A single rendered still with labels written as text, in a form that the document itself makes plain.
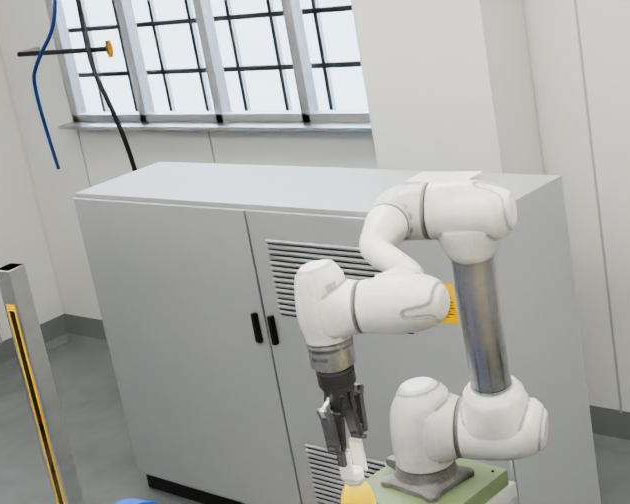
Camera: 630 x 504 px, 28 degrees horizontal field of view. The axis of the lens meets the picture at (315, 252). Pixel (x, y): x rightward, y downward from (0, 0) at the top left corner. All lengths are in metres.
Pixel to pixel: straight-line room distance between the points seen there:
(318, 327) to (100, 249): 3.23
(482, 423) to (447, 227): 0.54
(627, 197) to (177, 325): 1.92
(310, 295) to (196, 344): 2.92
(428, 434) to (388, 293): 0.90
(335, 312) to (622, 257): 3.11
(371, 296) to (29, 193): 5.95
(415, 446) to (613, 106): 2.33
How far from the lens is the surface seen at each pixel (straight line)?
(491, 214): 2.79
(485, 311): 2.94
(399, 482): 3.27
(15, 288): 3.54
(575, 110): 5.25
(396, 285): 2.31
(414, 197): 2.83
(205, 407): 5.37
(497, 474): 3.30
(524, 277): 4.28
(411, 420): 3.15
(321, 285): 2.34
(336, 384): 2.42
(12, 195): 8.07
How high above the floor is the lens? 2.58
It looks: 17 degrees down
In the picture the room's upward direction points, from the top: 10 degrees counter-clockwise
